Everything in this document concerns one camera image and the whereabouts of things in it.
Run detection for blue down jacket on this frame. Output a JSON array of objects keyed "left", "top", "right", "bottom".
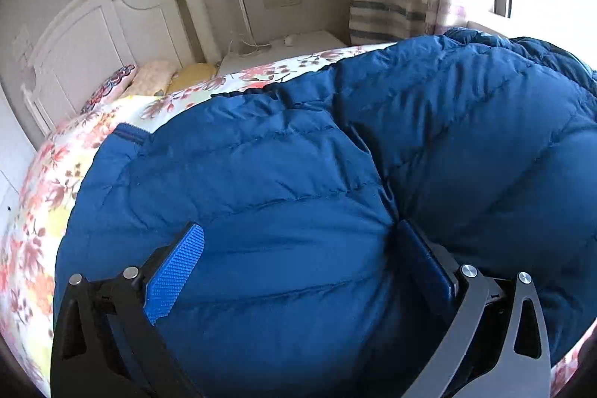
[{"left": 53, "top": 27, "right": 597, "bottom": 398}]

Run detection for white bed headboard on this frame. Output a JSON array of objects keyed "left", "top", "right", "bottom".
[{"left": 21, "top": 0, "right": 222, "bottom": 138}]

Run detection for yellow pillow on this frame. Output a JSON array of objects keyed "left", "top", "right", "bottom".
[{"left": 165, "top": 63, "right": 218, "bottom": 95}]

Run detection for white nightstand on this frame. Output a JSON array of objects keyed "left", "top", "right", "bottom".
[{"left": 217, "top": 31, "right": 348, "bottom": 76}]

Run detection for pink patterned pillow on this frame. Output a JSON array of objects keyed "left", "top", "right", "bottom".
[{"left": 126, "top": 60, "right": 180, "bottom": 98}]

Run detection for navy floral pillow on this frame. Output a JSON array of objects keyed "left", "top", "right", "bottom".
[{"left": 81, "top": 65, "right": 139, "bottom": 115}]

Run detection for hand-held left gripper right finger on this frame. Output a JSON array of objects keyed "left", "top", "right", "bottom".
[{"left": 396, "top": 220, "right": 553, "bottom": 398}]

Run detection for floral bed sheet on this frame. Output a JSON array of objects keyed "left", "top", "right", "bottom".
[{"left": 0, "top": 44, "right": 584, "bottom": 398}]

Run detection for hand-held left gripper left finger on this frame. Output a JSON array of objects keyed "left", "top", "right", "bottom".
[{"left": 50, "top": 222, "right": 206, "bottom": 398}]

